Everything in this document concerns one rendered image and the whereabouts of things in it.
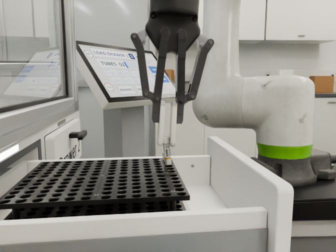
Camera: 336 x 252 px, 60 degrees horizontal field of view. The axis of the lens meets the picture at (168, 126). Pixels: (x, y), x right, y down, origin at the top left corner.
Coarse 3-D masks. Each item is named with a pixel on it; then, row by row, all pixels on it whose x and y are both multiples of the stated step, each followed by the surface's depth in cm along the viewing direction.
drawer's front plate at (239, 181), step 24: (216, 144) 52; (216, 168) 52; (240, 168) 40; (264, 168) 36; (216, 192) 52; (240, 192) 40; (264, 192) 33; (288, 192) 30; (288, 216) 30; (288, 240) 31
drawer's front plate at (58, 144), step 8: (72, 120) 81; (64, 128) 67; (72, 128) 75; (48, 136) 57; (56, 136) 59; (64, 136) 66; (48, 144) 57; (56, 144) 59; (64, 144) 66; (72, 144) 75; (80, 144) 86; (48, 152) 57; (56, 152) 59; (64, 152) 66; (80, 152) 86
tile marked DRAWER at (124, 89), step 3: (117, 87) 115; (120, 87) 117; (123, 87) 118; (126, 87) 120; (129, 87) 121; (132, 87) 122; (120, 90) 115; (123, 90) 117; (126, 90) 118; (129, 90) 120; (132, 90) 121; (123, 93) 116; (126, 93) 117; (129, 93) 118; (132, 93) 120; (135, 93) 121
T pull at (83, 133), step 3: (72, 132) 72; (75, 132) 72; (78, 132) 72; (81, 132) 71; (84, 132) 72; (69, 135) 70; (72, 135) 70; (75, 135) 70; (78, 135) 68; (81, 135) 68; (84, 135) 72; (78, 138) 68; (81, 138) 68
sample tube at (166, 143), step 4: (164, 136) 48; (168, 136) 47; (164, 140) 47; (168, 140) 47; (164, 144) 47; (168, 144) 47; (164, 148) 47; (168, 148) 47; (164, 152) 47; (168, 152) 47; (164, 156) 47; (168, 156) 47; (168, 160) 47; (168, 164) 47
